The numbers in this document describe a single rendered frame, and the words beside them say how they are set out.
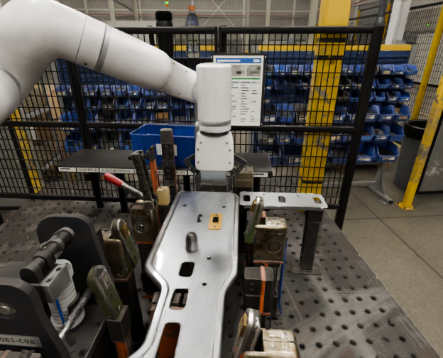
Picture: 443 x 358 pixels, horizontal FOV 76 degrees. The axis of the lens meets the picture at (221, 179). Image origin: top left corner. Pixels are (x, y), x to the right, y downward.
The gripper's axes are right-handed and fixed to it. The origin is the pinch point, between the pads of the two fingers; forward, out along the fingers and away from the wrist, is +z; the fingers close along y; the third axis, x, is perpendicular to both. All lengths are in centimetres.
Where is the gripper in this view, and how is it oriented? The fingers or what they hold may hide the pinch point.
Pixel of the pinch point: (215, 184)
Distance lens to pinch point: 80.2
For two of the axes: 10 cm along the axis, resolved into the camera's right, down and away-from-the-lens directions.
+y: 10.0, 0.3, -0.6
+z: 0.0, 9.1, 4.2
